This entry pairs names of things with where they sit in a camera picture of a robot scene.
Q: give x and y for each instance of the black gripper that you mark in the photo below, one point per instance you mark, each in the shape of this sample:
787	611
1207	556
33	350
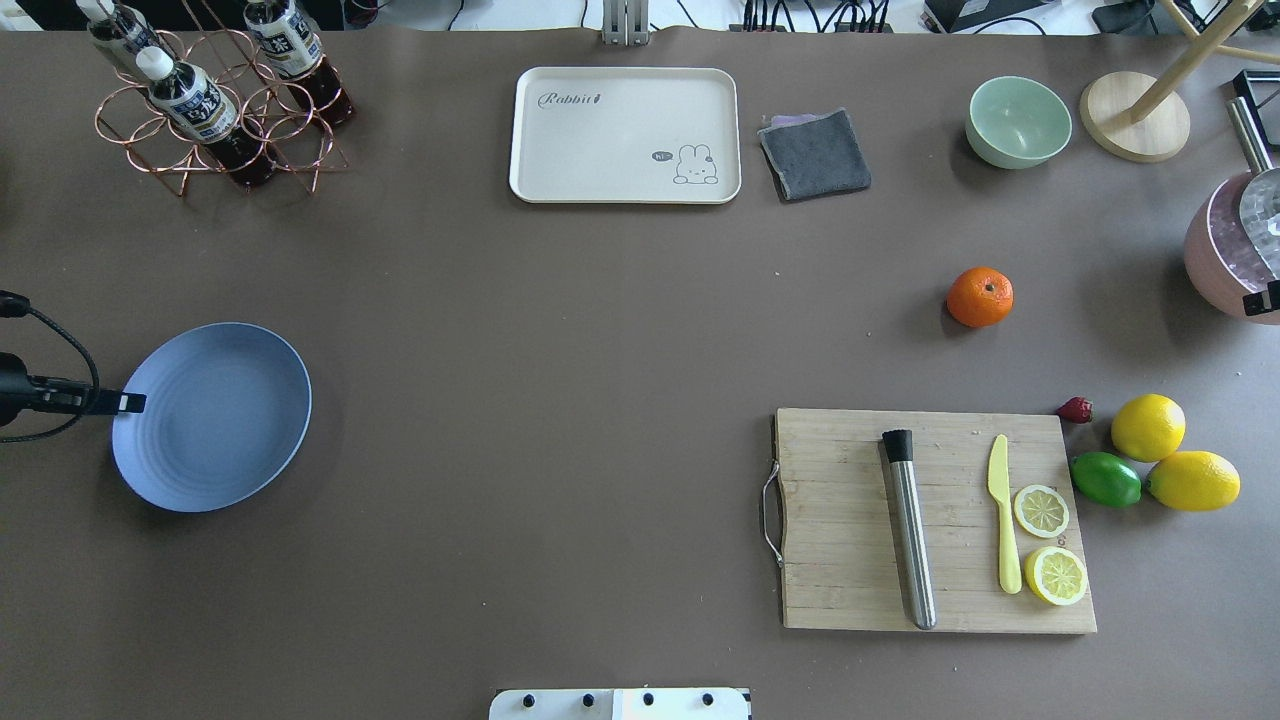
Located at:
12	384

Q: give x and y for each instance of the orange fruit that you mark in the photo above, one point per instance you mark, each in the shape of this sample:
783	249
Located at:
980	296

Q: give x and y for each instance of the blue plate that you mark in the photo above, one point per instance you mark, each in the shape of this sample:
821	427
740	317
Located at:
227	406

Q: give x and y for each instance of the tea bottle lower left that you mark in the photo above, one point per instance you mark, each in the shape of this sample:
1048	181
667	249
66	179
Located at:
203	113

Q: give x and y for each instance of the tea bottle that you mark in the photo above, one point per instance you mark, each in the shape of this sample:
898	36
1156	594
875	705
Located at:
284	33
119	32
203	113

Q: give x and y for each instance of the tea bottle lower right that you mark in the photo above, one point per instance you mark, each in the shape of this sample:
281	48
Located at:
119	32

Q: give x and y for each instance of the tea bottle upper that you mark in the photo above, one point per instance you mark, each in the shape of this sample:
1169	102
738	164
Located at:
284	33

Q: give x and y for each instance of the cream rabbit tray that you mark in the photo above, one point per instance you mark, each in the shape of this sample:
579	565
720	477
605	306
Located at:
645	135

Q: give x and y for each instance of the grey folded cloth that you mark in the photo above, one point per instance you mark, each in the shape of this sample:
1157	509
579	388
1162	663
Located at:
815	155

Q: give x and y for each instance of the wooden cutting board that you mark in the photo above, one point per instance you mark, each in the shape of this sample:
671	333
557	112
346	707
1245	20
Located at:
843	567

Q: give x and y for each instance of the steel muddler black tip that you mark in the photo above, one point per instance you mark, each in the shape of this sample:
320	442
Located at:
898	444

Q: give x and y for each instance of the yellow plastic knife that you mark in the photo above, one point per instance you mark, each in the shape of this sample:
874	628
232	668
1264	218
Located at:
998	485

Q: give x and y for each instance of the lemon slice on board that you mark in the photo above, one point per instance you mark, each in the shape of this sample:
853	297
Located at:
1041	511

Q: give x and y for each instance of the green bowl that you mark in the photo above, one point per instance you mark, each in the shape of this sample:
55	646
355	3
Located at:
1017	123

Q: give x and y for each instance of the lemon half on board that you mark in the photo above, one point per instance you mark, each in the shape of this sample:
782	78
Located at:
1056	576

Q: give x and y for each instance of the red strawberry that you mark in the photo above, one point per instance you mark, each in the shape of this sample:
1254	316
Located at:
1077	410

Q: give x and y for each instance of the green lime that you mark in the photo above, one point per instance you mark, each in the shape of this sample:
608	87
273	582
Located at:
1105	478

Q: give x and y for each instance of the yellow lemon upper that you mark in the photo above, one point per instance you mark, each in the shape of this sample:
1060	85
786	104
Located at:
1149	428

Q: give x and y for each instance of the yellow lemon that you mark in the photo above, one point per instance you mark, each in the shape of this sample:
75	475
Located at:
1194	481
1149	428

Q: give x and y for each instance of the wooden stand with base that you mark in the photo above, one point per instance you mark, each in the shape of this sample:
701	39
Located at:
1140	118

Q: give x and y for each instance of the yellow lemon lower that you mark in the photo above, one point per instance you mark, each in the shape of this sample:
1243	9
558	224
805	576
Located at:
1194	481

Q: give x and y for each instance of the steel ice scoop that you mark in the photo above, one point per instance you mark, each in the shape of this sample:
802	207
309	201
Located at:
1258	208

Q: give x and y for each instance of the copper wire bottle rack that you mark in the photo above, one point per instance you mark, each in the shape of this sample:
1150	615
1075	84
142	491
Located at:
213	36

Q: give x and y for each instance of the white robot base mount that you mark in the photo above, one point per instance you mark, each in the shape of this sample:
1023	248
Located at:
623	703

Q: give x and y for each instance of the aluminium frame post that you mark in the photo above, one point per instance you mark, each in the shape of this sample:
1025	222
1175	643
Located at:
625	23

